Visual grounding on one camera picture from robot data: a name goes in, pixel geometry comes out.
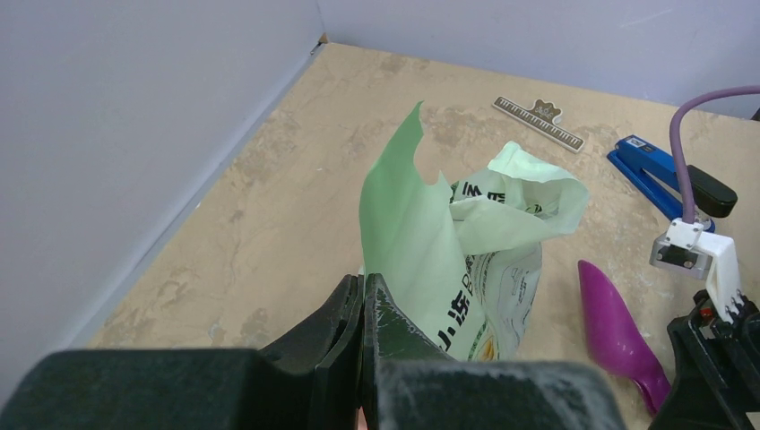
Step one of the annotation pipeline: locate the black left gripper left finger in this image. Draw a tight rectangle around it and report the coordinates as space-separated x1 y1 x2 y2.
1 275 363 429

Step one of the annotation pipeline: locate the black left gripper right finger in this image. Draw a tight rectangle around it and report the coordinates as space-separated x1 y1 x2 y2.
359 274 626 429

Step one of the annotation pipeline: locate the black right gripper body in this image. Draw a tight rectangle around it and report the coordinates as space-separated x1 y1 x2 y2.
650 290 759 429

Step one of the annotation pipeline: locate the purple plastic scoop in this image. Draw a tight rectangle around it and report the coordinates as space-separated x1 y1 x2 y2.
577 260 671 416

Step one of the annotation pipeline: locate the green litter bag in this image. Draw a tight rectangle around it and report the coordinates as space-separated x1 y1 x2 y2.
358 108 590 362

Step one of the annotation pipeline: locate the blue black stapler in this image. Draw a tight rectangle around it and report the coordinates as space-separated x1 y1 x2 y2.
607 135 738 232

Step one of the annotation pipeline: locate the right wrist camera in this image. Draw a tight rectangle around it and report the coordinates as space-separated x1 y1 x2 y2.
649 218 745 324

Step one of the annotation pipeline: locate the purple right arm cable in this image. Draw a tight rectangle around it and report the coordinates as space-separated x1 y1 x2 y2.
669 85 760 226

